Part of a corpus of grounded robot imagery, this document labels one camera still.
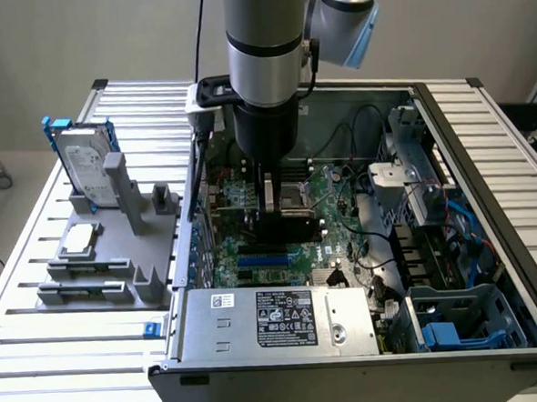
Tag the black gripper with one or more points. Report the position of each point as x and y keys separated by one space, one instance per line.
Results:
x=267 y=128

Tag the black graphics card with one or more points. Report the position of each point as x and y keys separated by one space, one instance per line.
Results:
x=297 y=229

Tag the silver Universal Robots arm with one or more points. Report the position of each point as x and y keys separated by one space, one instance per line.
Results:
x=262 y=28

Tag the CPU socket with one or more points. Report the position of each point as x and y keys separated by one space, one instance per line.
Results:
x=295 y=195

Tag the green motherboard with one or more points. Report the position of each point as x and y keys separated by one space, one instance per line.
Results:
x=342 y=214

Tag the blue expansion slot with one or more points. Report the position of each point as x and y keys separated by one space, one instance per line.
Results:
x=258 y=261

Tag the metal disk bay cage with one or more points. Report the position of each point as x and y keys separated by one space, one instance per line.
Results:
x=408 y=174

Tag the silver chipset heatsink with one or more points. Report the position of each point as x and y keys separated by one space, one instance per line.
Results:
x=322 y=277

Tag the grey parts rack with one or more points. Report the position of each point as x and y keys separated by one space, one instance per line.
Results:
x=152 y=244

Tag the hard disk in blue carrier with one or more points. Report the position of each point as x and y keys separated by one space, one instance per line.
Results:
x=84 y=166

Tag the silver power supply unit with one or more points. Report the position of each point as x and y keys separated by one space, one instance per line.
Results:
x=240 y=330

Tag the silver CPU chip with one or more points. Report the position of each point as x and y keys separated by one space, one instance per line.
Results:
x=78 y=237

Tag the small blue clip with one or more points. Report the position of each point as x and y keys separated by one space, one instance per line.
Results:
x=151 y=329

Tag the green RAM stick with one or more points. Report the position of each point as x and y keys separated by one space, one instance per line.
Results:
x=82 y=291

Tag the open black PC case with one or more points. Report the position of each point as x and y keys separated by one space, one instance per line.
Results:
x=307 y=390

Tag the grey drive bay with blue latch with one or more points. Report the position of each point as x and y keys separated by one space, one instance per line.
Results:
x=475 y=297

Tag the grey caster wheel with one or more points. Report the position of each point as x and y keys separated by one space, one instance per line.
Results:
x=2 y=180

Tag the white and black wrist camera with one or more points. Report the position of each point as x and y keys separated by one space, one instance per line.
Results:
x=207 y=93

